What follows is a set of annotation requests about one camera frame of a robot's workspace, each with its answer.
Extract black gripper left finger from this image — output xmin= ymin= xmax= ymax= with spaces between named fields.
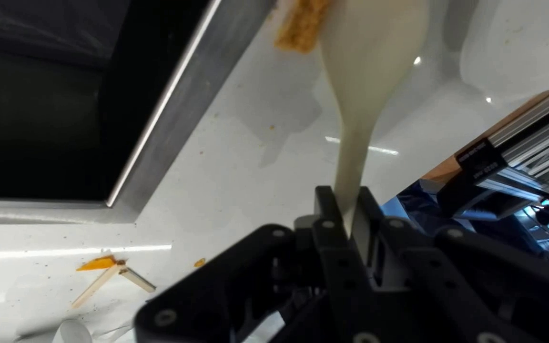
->
xmin=134 ymin=186 xmax=378 ymax=343

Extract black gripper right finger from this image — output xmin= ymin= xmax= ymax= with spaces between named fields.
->
xmin=353 ymin=186 xmax=549 ymax=343

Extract white plastic spoon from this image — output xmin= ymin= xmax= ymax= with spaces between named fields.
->
xmin=318 ymin=0 xmax=433 ymax=241

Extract thin wooden sticks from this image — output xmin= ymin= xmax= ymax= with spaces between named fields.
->
xmin=71 ymin=264 xmax=158 ymax=312

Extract small orange snack crumb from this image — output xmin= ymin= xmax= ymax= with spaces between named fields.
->
xmin=76 ymin=254 xmax=128 ymax=275

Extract clear plastic bag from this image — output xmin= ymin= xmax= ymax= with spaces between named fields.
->
xmin=13 ymin=313 xmax=137 ymax=343

